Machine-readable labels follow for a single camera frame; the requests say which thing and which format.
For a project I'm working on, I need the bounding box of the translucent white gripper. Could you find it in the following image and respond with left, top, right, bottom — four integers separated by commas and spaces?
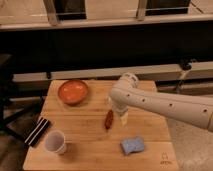
107, 97, 128, 126

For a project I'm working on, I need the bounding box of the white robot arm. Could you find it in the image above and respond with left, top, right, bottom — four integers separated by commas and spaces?
109, 73, 213, 132

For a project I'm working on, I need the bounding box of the orange ceramic bowl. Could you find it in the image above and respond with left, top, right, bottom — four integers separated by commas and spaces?
58, 80, 89, 105

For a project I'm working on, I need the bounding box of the blue sponge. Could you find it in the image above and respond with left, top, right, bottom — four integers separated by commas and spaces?
121, 137, 145, 155

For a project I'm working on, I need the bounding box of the white plastic cup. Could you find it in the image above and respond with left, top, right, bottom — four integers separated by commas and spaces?
44, 130, 67, 155

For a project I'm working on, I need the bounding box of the black white striped box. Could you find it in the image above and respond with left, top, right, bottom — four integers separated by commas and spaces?
24, 118, 50, 147

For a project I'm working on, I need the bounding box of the black chair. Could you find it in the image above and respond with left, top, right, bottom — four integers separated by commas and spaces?
0, 54, 44, 142

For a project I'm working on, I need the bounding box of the black clamp on rail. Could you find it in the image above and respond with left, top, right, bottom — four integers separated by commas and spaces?
179, 59, 197, 71

